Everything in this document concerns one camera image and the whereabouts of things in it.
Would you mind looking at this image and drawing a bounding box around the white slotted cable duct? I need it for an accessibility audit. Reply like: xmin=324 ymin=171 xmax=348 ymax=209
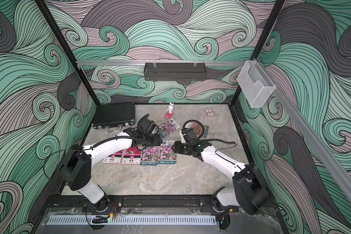
xmin=45 ymin=215 xmax=217 ymax=226

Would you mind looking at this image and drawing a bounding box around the purple flower seed packet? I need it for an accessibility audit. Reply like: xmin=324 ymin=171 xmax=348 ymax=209
xmin=159 ymin=118 xmax=181 ymax=138

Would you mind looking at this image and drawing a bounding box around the white rabbit figurine pink base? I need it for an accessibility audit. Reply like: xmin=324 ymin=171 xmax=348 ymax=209
xmin=164 ymin=102 xmax=174 ymax=120

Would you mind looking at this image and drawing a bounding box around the black wall tray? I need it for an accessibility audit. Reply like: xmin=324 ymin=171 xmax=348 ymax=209
xmin=144 ymin=63 xmax=207 ymax=82

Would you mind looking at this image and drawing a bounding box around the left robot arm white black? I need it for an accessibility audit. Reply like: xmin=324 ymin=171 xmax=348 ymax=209
xmin=58 ymin=129 xmax=162 ymax=212

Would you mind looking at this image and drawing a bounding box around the small seed packet far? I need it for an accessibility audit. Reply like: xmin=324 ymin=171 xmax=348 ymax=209
xmin=204 ymin=108 xmax=215 ymax=118

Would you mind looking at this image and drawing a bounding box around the white teal seed packet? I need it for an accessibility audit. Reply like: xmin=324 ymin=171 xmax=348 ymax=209
xmin=159 ymin=140 xmax=177 ymax=165

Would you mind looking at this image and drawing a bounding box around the red flower seed packet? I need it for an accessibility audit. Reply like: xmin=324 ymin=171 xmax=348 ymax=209
xmin=185 ymin=121 xmax=209 ymax=138

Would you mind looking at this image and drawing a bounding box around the clear acrylic wall holder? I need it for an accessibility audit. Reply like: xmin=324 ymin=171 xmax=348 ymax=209
xmin=237 ymin=60 xmax=276 ymax=108

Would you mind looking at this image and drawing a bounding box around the aluminium wall rail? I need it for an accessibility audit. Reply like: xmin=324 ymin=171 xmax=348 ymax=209
xmin=76 ymin=59 xmax=245 ymax=67

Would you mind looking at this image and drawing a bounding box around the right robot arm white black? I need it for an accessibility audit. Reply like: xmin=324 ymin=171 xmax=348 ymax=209
xmin=172 ymin=141 xmax=271 ymax=215

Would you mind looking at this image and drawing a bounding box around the black aluminium briefcase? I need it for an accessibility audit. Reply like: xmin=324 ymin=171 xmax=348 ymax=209
xmin=92 ymin=102 xmax=136 ymax=129

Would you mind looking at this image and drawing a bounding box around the black front rail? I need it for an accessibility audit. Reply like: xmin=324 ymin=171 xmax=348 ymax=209
xmin=43 ymin=194 xmax=278 ymax=213

